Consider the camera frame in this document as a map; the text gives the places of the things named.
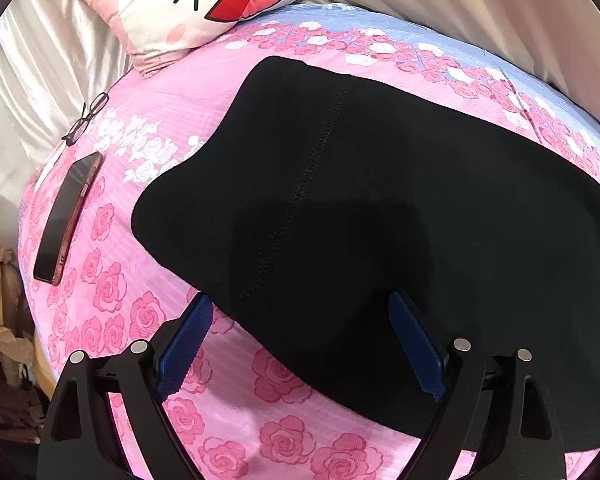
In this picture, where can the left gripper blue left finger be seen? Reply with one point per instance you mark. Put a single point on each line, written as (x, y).
(177, 343)

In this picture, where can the pink rose bed sheet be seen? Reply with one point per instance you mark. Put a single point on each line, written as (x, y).
(240, 413)

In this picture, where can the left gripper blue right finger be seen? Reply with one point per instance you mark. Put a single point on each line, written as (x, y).
(423, 356)

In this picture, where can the black smartphone red case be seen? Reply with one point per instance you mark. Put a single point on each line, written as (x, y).
(64, 215)

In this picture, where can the brown crumpled cloth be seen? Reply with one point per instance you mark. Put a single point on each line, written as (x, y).
(21, 409)

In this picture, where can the black frame eyeglasses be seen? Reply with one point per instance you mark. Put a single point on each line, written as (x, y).
(89, 112)

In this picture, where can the silver satin curtain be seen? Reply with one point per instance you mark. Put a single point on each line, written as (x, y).
(54, 56)

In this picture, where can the black pants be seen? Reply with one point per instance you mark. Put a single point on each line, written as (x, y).
(320, 195)

